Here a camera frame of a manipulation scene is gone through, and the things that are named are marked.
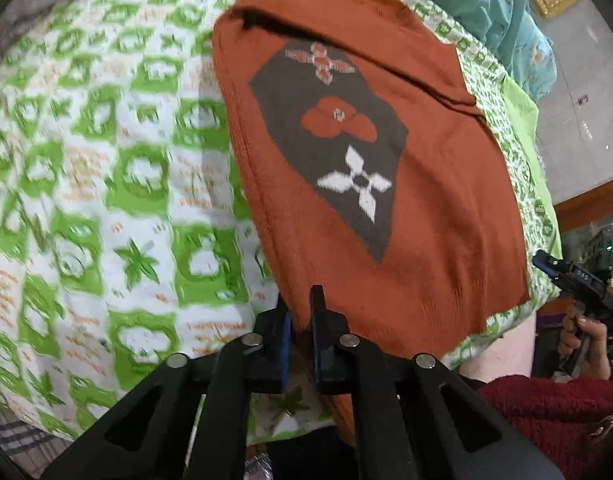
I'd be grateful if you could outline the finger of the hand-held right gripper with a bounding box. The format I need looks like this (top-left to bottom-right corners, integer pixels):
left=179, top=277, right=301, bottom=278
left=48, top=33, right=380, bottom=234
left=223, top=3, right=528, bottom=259
left=531, top=250, right=567, bottom=281

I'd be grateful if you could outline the wooden cabinet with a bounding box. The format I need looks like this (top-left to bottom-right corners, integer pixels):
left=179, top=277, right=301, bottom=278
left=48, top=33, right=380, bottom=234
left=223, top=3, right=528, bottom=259
left=553, top=174, right=613, bottom=313

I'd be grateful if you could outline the person's right hand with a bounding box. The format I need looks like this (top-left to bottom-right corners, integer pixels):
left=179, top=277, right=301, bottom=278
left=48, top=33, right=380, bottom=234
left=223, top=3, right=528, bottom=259
left=557, top=302, right=613, bottom=382

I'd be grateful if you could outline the orange knit sweater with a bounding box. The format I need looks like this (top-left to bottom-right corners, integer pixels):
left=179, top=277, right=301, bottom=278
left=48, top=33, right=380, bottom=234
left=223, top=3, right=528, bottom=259
left=212, top=0, right=532, bottom=448

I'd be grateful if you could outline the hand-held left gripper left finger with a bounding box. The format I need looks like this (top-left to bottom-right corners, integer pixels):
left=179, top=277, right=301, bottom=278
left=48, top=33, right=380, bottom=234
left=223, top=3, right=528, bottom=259
left=41, top=305, right=294, bottom=480

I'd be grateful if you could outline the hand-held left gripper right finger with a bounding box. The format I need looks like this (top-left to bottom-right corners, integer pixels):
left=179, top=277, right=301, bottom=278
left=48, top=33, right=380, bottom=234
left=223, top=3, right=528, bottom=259
left=311, top=285, right=563, bottom=480

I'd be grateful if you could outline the person's red-sleeved right forearm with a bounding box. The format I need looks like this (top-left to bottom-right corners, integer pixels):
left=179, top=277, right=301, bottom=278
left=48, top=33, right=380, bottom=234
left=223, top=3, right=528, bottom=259
left=477, top=371, right=613, bottom=480

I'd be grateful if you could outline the light green cloth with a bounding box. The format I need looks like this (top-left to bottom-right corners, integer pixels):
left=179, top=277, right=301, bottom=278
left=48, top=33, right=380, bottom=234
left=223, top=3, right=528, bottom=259
left=501, top=77, right=563, bottom=257

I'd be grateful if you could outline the pink mattress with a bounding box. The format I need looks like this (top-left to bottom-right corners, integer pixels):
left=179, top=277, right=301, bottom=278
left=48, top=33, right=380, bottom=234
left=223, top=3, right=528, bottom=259
left=455, top=307, right=538, bottom=378

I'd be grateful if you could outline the teal floral quilt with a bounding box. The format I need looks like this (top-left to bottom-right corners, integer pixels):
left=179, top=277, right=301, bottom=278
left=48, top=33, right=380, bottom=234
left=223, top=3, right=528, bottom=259
left=371, top=0, right=558, bottom=102

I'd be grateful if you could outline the grey plaid cloth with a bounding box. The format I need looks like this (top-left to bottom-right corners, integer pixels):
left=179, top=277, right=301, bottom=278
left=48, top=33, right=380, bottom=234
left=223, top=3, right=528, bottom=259
left=0, top=404, right=64, bottom=477

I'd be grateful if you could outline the green printed bed sheet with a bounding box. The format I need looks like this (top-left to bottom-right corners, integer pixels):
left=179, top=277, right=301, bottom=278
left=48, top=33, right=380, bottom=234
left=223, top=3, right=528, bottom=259
left=0, top=0, right=563, bottom=453

